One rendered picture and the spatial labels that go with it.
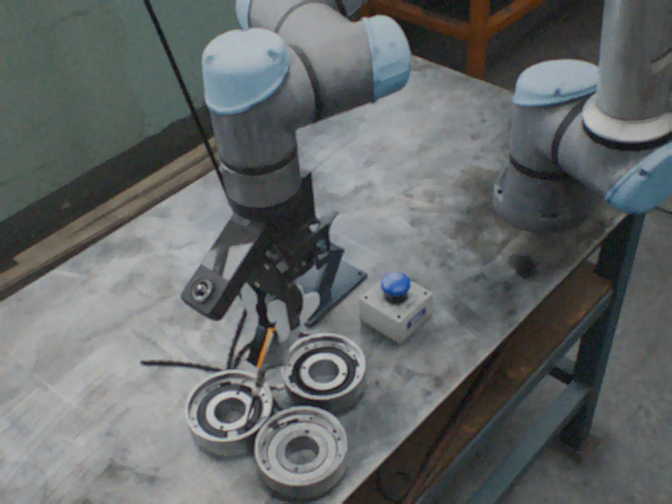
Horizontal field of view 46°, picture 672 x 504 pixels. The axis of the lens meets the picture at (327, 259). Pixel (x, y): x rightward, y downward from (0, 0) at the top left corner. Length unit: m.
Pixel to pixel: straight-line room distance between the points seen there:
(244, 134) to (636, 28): 0.47
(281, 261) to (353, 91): 0.19
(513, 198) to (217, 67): 0.66
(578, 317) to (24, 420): 0.92
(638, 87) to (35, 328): 0.85
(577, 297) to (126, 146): 1.73
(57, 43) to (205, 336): 1.56
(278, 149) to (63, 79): 1.89
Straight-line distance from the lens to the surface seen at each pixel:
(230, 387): 1.01
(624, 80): 1.01
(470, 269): 1.17
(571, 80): 1.16
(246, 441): 0.95
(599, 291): 1.53
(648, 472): 1.98
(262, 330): 0.90
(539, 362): 1.40
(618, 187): 1.07
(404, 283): 1.04
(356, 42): 0.74
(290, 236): 0.82
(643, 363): 2.18
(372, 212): 1.27
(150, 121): 2.81
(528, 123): 1.17
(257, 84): 0.69
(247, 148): 0.72
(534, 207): 1.23
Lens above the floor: 1.60
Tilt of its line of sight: 42 degrees down
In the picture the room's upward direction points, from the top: 5 degrees counter-clockwise
